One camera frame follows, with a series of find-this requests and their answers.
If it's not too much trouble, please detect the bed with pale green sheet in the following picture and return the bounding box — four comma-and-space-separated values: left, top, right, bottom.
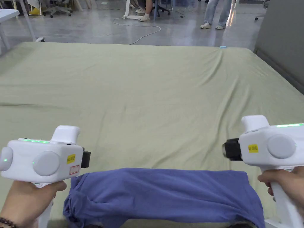
0, 42, 304, 228

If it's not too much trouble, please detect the white desk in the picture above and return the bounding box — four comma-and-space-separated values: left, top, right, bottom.
123, 0, 143, 20

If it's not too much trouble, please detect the person's left forearm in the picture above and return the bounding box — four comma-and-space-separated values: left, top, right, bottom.
0, 212, 23, 228

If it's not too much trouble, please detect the grey padded headboard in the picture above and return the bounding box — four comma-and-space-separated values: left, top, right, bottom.
253, 0, 304, 94

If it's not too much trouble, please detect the white cable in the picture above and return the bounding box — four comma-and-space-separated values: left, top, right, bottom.
112, 17, 162, 45

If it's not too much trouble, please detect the white table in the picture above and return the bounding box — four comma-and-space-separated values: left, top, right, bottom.
0, 8, 36, 56

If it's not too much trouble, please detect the person's right hand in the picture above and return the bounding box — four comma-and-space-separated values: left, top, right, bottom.
257, 166, 304, 212

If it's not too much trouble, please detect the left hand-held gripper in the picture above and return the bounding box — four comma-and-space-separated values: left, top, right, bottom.
0, 125, 91, 228

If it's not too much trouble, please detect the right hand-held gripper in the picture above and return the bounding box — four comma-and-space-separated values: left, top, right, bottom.
222, 115, 304, 228

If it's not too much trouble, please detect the blue garment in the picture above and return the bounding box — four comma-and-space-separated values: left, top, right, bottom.
63, 167, 266, 228

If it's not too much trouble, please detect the person's left hand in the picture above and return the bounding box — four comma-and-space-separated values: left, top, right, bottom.
0, 180, 67, 228

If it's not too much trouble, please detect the grey office chair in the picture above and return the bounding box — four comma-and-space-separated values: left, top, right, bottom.
46, 0, 72, 18

